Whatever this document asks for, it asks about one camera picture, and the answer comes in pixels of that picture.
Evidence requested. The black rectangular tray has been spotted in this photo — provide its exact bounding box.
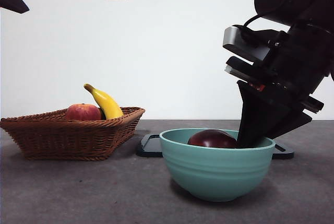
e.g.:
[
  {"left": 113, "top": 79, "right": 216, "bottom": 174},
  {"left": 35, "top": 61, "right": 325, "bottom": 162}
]
[{"left": 135, "top": 134, "right": 295, "bottom": 160}]

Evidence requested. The yellow banana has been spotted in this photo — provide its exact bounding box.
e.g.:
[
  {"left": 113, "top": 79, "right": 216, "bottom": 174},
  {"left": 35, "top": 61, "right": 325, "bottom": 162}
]
[{"left": 83, "top": 83, "right": 124, "bottom": 120}]

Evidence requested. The brown wicker basket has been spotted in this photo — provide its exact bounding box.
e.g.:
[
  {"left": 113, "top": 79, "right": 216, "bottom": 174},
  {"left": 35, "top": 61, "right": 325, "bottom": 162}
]
[{"left": 0, "top": 107, "right": 146, "bottom": 161}]

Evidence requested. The red orange peach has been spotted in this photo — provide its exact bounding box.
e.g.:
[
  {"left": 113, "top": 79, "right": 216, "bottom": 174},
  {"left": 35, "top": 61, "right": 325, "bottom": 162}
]
[{"left": 65, "top": 103, "right": 102, "bottom": 121}]

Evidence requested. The dark purple plum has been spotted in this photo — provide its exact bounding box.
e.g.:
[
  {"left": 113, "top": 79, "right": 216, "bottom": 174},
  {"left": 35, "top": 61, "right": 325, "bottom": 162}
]
[{"left": 187, "top": 129, "right": 238, "bottom": 149}]

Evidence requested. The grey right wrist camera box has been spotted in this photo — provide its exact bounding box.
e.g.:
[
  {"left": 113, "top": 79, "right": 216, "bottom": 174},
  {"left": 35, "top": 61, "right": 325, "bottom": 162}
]
[{"left": 222, "top": 25, "right": 272, "bottom": 64}]

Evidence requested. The black right camera cable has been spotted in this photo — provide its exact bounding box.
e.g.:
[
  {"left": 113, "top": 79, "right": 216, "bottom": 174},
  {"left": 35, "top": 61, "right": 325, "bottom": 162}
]
[{"left": 243, "top": 14, "right": 265, "bottom": 39}]

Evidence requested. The teal ribbed bowl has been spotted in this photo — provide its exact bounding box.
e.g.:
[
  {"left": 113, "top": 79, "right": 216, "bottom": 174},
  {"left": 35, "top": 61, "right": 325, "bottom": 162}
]
[{"left": 159, "top": 128, "right": 276, "bottom": 203}]

